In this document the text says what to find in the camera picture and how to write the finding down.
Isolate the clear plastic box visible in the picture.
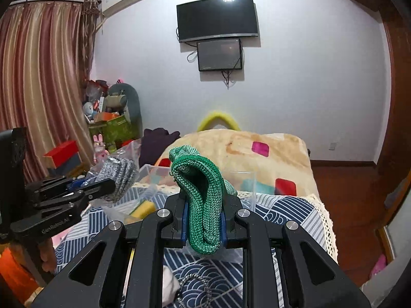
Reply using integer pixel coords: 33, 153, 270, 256
127, 163, 258, 229

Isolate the grey knitted sock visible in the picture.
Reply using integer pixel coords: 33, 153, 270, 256
92, 156, 139, 203

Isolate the pink cloth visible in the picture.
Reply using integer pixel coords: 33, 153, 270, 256
369, 253, 388, 280

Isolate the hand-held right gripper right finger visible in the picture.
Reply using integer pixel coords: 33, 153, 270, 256
220, 195, 370, 308

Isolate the red box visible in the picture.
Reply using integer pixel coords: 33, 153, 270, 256
43, 140, 81, 169

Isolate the pink bunny toy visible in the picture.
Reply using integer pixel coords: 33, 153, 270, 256
92, 133, 109, 165

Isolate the orange garment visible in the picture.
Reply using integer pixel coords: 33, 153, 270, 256
0, 246, 37, 306

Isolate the striped red curtain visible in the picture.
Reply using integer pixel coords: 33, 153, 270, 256
0, 0, 97, 185

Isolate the grey plush toy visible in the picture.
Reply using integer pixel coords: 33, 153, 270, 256
107, 83, 142, 139

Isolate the yellow sponge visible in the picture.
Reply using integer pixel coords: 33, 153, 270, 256
124, 200, 155, 224

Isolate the cream printed blanket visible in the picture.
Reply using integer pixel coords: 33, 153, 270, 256
153, 130, 322, 200

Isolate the black wall television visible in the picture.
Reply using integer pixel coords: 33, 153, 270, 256
176, 0, 259, 43

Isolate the green knitted sock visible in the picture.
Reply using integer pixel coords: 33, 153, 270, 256
168, 146, 239, 258

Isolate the white lace cloth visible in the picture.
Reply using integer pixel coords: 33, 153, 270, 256
306, 192, 340, 261

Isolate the clear plastic bag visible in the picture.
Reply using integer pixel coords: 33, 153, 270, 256
84, 139, 142, 199

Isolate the curtain rod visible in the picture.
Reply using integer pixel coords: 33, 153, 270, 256
9, 0, 88, 7

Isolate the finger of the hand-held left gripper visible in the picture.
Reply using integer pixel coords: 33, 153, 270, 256
25, 176, 87, 203
10, 179, 117, 242

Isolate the beaded cord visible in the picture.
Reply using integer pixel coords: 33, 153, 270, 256
175, 273, 213, 308

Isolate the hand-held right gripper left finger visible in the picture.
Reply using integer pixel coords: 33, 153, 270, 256
30, 195, 189, 308

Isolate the yellow foam ring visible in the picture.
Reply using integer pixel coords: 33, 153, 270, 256
196, 110, 241, 132

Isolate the wooden door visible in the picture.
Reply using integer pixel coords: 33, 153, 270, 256
373, 0, 411, 201

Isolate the green patterned box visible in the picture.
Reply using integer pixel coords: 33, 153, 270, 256
88, 115, 133, 149

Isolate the blue patterned quilt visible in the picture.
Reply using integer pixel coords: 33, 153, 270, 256
53, 183, 325, 308

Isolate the person's left hand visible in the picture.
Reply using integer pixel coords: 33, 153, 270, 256
39, 237, 58, 275

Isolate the black monitor cable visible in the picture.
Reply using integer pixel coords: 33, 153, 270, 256
221, 69, 237, 88

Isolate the dark purple cloth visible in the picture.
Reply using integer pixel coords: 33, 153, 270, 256
139, 128, 181, 169

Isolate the small black wall monitor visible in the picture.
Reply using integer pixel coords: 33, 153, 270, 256
197, 38, 243, 72

